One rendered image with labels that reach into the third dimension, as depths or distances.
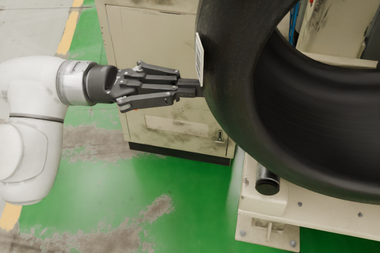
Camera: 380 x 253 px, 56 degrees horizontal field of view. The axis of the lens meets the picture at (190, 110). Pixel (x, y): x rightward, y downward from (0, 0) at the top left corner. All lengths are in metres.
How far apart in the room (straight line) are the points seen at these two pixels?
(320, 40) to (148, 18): 0.61
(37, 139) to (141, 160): 1.16
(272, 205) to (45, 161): 0.44
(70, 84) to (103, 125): 1.33
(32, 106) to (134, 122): 0.99
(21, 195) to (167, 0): 0.76
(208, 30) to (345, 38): 0.50
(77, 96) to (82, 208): 1.09
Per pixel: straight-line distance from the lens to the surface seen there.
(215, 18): 0.44
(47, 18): 2.99
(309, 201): 0.81
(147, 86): 0.66
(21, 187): 0.72
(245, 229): 1.63
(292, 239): 1.65
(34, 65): 0.74
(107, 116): 2.06
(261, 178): 0.68
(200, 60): 0.46
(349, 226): 0.81
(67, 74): 0.70
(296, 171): 0.60
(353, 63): 0.92
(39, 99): 0.72
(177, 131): 1.63
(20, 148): 0.69
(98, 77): 0.68
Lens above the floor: 1.48
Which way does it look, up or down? 46 degrees down
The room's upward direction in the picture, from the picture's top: straight up
